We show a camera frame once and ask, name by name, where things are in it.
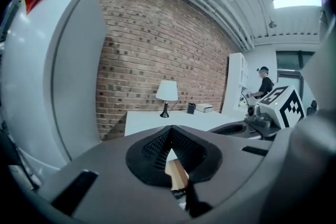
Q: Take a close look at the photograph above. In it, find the white cubby shelf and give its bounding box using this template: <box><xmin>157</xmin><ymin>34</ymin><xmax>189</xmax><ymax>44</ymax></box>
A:
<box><xmin>222</xmin><ymin>52</ymin><xmax>250</xmax><ymax>115</ymax></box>

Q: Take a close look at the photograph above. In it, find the small white box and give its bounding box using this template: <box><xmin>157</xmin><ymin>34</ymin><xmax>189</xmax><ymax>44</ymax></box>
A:
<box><xmin>196</xmin><ymin>103</ymin><xmax>214</xmax><ymax>113</ymax></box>

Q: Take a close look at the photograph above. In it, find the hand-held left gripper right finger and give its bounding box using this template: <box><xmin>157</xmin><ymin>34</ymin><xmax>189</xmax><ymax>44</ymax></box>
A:
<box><xmin>170</xmin><ymin>125</ymin><xmax>274</xmax><ymax>221</ymax></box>

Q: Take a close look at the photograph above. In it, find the rectangular ceiling light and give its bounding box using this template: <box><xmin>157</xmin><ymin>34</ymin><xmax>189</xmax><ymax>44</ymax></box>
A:
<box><xmin>272</xmin><ymin>0</ymin><xmax>323</xmax><ymax>9</ymax></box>

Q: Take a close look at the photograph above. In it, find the white shade table lamp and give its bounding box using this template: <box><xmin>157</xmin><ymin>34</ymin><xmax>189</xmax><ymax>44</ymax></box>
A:
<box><xmin>155</xmin><ymin>80</ymin><xmax>180</xmax><ymax>119</ymax></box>

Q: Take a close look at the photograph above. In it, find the dark window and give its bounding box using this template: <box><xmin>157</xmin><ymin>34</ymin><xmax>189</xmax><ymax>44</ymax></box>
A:
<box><xmin>275</xmin><ymin>51</ymin><xmax>316</xmax><ymax>71</ymax></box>

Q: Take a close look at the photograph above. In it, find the large white refrigerator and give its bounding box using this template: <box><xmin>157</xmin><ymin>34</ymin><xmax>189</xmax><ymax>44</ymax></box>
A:
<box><xmin>0</xmin><ymin>0</ymin><xmax>109</xmax><ymax>182</ymax></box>

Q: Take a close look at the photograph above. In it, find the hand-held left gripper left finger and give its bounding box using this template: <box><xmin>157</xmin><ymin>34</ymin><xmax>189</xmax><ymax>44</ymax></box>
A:
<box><xmin>39</xmin><ymin>125</ymin><xmax>192</xmax><ymax>224</ymax></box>

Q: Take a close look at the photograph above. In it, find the white drawer with beige bottom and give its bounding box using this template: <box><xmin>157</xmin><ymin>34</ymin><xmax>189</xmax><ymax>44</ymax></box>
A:
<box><xmin>164</xmin><ymin>159</ymin><xmax>190</xmax><ymax>191</ymax></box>

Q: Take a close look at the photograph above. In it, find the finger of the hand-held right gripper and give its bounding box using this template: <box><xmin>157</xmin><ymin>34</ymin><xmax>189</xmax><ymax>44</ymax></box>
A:
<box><xmin>209</xmin><ymin>130</ymin><xmax>274</xmax><ymax>141</ymax></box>
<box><xmin>209</xmin><ymin>123</ymin><xmax>260</xmax><ymax>134</ymax></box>

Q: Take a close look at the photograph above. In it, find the white desk cabinet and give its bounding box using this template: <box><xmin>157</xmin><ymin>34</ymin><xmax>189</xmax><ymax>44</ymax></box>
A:
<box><xmin>123</xmin><ymin>110</ymin><xmax>246</xmax><ymax>137</ymax></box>

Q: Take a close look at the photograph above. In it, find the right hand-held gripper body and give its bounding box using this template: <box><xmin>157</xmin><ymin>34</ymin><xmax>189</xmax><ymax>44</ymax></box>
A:
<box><xmin>245</xmin><ymin>84</ymin><xmax>307</xmax><ymax>137</ymax></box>

